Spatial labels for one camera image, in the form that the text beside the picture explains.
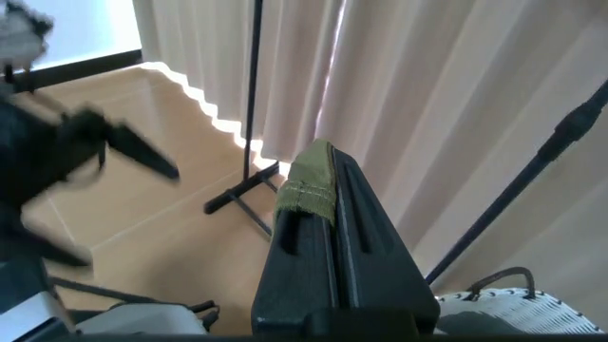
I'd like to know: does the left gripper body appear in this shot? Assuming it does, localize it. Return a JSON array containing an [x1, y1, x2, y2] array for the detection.
[[0, 102, 109, 216]]

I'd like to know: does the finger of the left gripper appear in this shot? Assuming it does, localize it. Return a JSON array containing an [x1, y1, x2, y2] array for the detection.
[[105, 122, 181, 181], [0, 227, 92, 268]]

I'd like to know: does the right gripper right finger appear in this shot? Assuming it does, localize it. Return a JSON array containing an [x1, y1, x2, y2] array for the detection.
[[331, 146, 442, 334]]

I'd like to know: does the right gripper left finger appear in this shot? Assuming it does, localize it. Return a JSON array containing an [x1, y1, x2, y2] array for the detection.
[[251, 208, 340, 334]]

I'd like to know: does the green long-sleeved shirt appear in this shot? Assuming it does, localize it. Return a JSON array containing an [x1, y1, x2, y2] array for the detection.
[[274, 138, 339, 227]]

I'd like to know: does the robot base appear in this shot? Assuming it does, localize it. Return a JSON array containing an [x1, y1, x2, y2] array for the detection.
[[0, 258, 222, 342]]

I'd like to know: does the black clothes rack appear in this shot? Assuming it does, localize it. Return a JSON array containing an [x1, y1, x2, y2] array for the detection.
[[203, 0, 608, 287]]

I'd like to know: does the beige curtain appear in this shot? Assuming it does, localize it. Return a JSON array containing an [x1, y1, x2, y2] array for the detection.
[[131, 0, 608, 330]]

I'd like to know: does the black cable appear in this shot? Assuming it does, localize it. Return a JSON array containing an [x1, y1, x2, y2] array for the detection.
[[47, 276, 222, 332]]

